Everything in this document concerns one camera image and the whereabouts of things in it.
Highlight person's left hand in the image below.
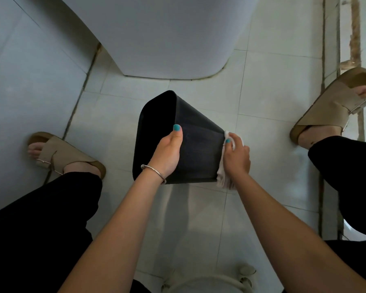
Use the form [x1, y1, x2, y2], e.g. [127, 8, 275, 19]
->
[147, 124, 183, 180]

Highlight person's right hand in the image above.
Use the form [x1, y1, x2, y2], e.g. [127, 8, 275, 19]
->
[222, 133, 251, 181]

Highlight white cleaning cloth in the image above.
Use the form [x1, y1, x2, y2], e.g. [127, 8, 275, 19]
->
[216, 130, 244, 190]

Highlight black plastic waste bin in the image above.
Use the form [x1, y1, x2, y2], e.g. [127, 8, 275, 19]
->
[132, 90, 227, 185]

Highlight person's right forearm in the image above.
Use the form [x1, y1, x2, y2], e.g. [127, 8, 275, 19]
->
[231, 173, 366, 293]

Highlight person's left forearm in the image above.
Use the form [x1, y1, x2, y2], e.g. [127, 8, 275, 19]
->
[58, 169, 167, 293]

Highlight person's left beige sandal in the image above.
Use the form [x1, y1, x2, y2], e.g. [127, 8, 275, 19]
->
[27, 131, 107, 180]

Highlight person's beige sandal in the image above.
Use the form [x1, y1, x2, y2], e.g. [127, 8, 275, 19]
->
[289, 66, 366, 150]
[27, 131, 107, 180]

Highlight person's right beige sandal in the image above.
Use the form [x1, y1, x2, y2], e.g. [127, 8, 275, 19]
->
[289, 66, 366, 150]

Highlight person's black trousers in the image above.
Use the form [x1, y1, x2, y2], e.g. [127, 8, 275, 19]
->
[0, 136, 366, 293]

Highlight white toilet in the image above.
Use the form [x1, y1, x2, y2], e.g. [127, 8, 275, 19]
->
[58, 0, 261, 80]

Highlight white door threshold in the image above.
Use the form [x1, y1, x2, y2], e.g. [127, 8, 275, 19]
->
[318, 0, 366, 241]

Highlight silver bracelet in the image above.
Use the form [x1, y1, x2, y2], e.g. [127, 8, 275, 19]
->
[140, 164, 168, 185]

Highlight white curved plastic strap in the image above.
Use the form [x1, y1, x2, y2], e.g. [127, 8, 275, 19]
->
[161, 265, 258, 293]

